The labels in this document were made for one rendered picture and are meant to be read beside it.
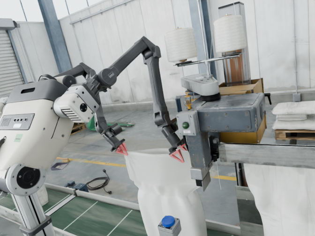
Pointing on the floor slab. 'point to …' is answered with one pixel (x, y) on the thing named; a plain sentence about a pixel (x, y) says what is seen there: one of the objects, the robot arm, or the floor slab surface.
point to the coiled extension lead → (100, 184)
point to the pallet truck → (108, 124)
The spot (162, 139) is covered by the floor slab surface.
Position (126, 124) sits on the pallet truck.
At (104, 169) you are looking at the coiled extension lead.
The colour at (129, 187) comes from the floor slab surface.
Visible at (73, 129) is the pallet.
